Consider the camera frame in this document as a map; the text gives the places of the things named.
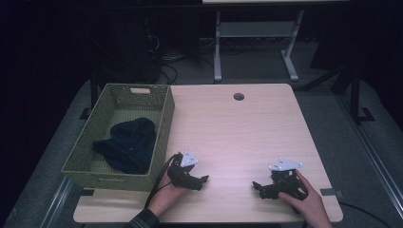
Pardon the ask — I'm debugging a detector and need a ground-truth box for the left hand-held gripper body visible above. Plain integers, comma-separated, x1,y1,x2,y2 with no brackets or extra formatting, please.
166,149,200,188

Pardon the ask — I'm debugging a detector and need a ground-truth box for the green woven basket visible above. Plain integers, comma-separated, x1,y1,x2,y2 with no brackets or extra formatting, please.
61,83,176,193

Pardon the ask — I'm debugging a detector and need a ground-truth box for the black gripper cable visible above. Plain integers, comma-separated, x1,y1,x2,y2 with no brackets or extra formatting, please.
144,153,179,209
339,201,394,228

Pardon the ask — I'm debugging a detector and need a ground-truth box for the white metal desk frame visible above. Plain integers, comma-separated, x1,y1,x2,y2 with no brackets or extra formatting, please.
213,9,306,84

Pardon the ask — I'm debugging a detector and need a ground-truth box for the metal floor rail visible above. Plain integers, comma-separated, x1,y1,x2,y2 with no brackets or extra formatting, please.
39,175,76,228
335,94,403,219

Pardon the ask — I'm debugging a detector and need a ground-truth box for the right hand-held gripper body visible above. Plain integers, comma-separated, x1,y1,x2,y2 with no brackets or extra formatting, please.
268,157,309,201

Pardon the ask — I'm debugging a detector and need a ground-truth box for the person's right hand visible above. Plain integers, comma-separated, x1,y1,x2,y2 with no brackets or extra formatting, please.
278,169,335,228

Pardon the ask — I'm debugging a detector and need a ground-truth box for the person's left hand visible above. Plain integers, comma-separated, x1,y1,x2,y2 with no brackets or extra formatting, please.
147,170,192,219

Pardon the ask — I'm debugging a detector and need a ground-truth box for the bundle of floor cables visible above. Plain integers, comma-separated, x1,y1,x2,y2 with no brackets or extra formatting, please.
158,35,217,86

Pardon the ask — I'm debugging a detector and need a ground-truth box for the black metal stand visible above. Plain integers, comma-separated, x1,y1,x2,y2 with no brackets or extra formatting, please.
347,66,376,125

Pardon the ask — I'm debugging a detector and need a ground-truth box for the dark blue cloth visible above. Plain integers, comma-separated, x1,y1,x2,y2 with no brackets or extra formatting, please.
92,117,158,175

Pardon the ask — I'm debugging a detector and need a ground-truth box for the grey tape strip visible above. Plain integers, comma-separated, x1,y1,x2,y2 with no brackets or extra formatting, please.
319,187,344,198

